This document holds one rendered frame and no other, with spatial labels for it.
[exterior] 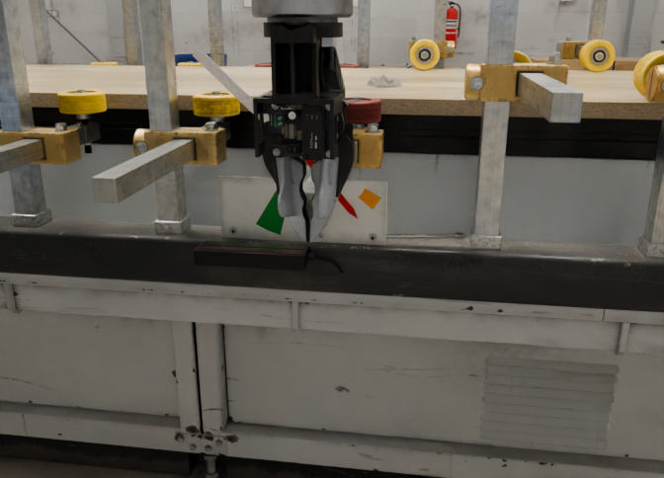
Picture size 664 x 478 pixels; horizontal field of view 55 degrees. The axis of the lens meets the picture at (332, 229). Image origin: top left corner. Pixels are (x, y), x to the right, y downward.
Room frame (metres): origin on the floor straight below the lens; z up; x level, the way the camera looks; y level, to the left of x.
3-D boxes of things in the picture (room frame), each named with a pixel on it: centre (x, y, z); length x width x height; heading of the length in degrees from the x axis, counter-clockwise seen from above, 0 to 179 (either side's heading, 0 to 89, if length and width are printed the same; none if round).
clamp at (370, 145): (0.96, -0.01, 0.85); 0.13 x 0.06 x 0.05; 82
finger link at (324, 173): (0.59, 0.01, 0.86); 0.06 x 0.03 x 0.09; 171
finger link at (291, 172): (0.60, 0.04, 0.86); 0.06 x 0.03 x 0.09; 171
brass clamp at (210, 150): (0.99, 0.24, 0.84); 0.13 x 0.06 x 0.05; 82
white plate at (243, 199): (0.94, 0.05, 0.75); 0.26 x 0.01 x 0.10; 82
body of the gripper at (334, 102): (0.59, 0.03, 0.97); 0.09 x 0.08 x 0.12; 171
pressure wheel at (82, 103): (1.16, 0.45, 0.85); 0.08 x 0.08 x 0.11
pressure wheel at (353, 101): (1.04, -0.04, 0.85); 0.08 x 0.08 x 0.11
